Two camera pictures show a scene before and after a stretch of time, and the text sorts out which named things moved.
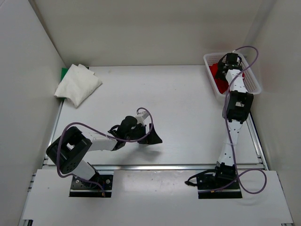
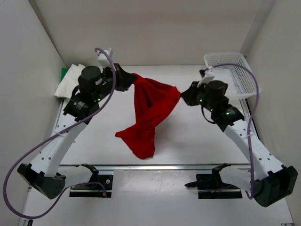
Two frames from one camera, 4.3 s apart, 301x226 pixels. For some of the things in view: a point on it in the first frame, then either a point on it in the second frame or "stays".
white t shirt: [77, 83] stays
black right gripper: [220, 74] -> [189, 95]
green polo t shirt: [63, 71] stays
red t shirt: [222, 84] -> [152, 97]
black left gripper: [153, 138] -> [124, 79]
